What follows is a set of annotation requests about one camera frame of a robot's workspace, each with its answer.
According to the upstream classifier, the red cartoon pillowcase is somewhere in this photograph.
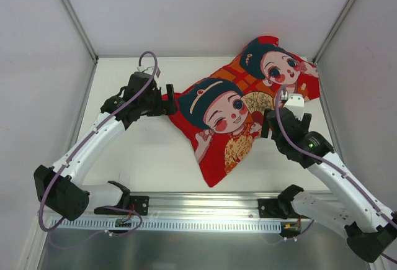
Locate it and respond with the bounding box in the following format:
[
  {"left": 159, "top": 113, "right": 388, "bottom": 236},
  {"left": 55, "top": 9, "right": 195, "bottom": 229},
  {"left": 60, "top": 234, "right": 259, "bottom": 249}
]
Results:
[{"left": 169, "top": 36, "right": 320, "bottom": 187}]

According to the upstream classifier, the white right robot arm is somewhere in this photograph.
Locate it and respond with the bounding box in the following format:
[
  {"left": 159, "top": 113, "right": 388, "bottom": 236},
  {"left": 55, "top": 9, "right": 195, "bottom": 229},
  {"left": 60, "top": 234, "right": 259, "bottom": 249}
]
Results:
[{"left": 259, "top": 107, "right": 396, "bottom": 263}]

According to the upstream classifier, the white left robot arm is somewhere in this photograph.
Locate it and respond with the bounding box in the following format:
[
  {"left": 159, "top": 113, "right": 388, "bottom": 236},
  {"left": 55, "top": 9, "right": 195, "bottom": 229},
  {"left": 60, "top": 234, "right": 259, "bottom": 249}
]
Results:
[{"left": 33, "top": 72, "right": 177, "bottom": 221}]

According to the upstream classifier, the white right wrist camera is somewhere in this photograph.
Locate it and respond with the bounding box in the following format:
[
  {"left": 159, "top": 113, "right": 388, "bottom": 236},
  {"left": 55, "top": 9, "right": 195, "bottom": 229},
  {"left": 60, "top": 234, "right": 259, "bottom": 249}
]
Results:
[{"left": 283, "top": 93, "right": 305, "bottom": 120}]

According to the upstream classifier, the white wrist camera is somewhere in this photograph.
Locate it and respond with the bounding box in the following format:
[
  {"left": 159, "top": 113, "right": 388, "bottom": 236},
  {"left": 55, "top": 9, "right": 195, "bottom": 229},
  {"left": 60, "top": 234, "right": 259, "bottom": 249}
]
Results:
[
  {"left": 136, "top": 66, "right": 161, "bottom": 81},
  {"left": 283, "top": 93, "right": 305, "bottom": 120}
]

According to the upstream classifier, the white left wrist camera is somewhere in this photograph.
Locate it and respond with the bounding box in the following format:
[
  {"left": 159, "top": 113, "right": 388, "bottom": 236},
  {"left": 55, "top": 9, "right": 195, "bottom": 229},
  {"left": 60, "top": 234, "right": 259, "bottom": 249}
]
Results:
[{"left": 136, "top": 66, "right": 161, "bottom": 81}]

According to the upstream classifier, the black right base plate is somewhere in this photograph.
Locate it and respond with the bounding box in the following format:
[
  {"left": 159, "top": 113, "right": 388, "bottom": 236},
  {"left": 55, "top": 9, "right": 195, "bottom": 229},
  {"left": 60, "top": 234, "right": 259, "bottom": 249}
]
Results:
[{"left": 257, "top": 199, "right": 285, "bottom": 218}]

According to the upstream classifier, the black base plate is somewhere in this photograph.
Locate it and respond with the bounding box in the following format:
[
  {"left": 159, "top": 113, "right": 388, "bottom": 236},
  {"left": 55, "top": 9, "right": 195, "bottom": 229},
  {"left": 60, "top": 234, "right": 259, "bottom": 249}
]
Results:
[
  {"left": 257, "top": 199, "right": 285, "bottom": 218},
  {"left": 94, "top": 195, "right": 149, "bottom": 216}
]

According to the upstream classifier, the aluminium mounting rail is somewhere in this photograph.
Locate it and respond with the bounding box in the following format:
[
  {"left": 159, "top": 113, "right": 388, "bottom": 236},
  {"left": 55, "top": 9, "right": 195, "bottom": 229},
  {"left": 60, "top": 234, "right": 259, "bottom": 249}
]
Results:
[{"left": 37, "top": 191, "right": 342, "bottom": 220}]

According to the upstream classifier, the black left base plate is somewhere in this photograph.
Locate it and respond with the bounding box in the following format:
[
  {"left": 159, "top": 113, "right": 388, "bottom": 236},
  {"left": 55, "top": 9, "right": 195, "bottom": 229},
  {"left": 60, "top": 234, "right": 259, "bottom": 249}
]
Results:
[{"left": 94, "top": 195, "right": 149, "bottom": 216}]

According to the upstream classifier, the white slotted cable duct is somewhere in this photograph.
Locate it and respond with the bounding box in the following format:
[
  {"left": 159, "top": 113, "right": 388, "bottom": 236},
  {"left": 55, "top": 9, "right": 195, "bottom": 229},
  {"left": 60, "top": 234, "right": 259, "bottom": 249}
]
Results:
[{"left": 59, "top": 217, "right": 282, "bottom": 234}]

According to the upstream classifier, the right aluminium frame post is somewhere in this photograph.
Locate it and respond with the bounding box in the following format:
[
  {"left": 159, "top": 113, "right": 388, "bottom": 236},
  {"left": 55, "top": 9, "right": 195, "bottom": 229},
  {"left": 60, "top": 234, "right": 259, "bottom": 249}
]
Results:
[{"left": 313, "top": 0, "right": 356, "bottom": 65}]

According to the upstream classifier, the aluminium frame post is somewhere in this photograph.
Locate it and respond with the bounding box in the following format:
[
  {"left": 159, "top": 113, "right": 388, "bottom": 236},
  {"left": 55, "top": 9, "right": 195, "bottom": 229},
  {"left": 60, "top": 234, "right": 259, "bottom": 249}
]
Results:
[
  {"left": 60, "top": 0, "right": 98, "bottom": 64},
  {"left": 313, "top": 0, "right": 356, "bottom": 65}
]

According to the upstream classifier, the left aluminium frame post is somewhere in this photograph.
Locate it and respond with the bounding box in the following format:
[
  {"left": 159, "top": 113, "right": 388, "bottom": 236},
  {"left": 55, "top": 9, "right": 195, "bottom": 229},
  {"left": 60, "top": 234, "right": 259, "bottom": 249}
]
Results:
[{"left": 60, "top": 0, "right": 98, "bottom": 64}]

